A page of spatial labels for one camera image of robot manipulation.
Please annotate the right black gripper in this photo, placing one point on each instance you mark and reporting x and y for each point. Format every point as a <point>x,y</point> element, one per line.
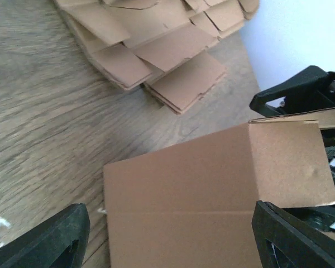
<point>310,90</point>

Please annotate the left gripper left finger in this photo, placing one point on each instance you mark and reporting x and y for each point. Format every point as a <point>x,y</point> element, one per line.
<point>59,241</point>

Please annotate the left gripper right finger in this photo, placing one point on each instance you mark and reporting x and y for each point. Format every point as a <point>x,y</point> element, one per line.
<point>294,237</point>

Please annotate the cardboard box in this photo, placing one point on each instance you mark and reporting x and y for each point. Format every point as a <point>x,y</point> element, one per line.
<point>191,204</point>

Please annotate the stack of flat cardboard blanks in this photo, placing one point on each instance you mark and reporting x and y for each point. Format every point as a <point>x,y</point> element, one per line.
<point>162,45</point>

